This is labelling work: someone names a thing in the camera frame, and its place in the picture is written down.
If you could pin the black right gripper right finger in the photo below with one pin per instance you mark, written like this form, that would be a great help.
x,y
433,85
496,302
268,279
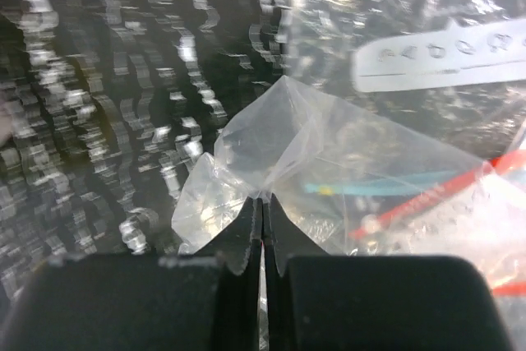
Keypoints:
x,y
318,301

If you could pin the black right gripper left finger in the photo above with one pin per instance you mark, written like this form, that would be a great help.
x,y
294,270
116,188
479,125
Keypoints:
x,y
207,300

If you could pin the clear bag orange zipper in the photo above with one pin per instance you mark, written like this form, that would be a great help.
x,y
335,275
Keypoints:
x,y
359,184

